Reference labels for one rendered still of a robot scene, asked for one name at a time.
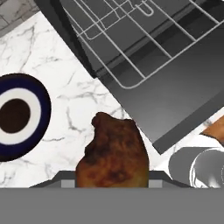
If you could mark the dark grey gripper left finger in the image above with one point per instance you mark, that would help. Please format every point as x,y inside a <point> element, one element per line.
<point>65,176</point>

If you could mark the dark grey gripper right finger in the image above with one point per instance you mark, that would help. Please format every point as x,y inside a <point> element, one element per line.
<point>156,176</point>

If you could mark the brown chicken drumstick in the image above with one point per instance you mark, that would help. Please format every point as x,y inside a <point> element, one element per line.
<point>115,151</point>

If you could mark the brown hotdog bun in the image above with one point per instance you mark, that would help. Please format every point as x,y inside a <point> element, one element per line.
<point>215,129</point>

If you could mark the grey toaster oven door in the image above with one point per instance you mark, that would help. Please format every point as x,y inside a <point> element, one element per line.
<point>175,96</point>

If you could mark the dark grey toaster oven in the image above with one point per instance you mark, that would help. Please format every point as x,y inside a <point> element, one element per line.
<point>54,17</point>

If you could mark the grey cylindrical pot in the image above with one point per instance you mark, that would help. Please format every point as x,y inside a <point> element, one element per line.
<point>182,164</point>

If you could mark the blue and white round plate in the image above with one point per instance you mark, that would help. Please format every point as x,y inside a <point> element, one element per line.
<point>17,116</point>

